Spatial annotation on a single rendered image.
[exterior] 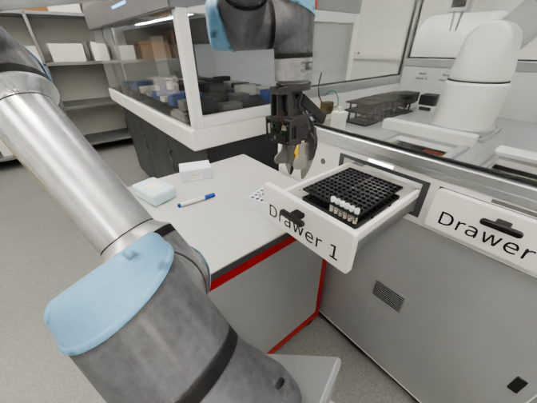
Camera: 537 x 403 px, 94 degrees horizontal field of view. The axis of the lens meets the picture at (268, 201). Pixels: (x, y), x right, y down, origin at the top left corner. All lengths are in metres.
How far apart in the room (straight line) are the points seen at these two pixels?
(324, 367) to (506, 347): 0.72
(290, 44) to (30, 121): 0.41
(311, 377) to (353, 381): 1.06
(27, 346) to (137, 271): 1.61
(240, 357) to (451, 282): 0.73
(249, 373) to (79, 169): 0.33
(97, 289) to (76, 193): 0.20
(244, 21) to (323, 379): 0.49
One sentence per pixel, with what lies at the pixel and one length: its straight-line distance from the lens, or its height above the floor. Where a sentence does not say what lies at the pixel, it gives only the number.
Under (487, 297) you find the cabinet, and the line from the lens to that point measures 0.90.
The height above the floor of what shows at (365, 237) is 0.87.
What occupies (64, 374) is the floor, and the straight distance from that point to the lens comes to 1.64.
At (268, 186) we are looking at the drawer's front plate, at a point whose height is 0.93.
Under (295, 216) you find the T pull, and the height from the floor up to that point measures 0.91.
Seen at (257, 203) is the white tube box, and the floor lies 0.79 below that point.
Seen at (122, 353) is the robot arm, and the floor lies 1.04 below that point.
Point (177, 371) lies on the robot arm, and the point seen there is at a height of 1.02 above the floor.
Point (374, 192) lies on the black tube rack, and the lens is 0.74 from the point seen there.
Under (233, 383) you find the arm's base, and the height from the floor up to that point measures 0.99.
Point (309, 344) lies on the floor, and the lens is 1.43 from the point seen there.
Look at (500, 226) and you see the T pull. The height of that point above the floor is 0.91.
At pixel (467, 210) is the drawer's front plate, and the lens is 0.77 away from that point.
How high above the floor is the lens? 1.24
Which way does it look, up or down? 32 degrees down
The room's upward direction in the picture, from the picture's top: straight up
